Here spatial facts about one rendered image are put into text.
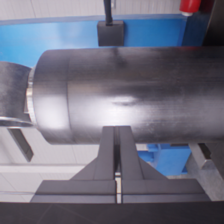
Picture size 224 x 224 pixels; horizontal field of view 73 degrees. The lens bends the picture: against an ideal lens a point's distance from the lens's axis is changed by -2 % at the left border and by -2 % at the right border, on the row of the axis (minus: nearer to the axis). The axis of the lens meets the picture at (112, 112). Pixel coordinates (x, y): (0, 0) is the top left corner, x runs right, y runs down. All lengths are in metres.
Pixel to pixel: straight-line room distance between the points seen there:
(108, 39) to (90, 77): 0.36
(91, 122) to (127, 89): 0.08
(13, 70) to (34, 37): 0.41
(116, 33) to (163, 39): 0.22
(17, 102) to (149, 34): 0.55
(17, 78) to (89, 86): 0.17
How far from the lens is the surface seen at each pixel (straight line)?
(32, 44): 0.78
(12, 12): 2.62
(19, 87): 0.37
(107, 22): 0.57
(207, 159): 0.69
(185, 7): 0.57
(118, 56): 0.29
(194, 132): 0.32
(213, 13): 0.54
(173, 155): 2.83
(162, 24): 0.72
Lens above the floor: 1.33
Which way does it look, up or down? 1 degrees up
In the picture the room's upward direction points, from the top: 91 degrees counter-clockwise
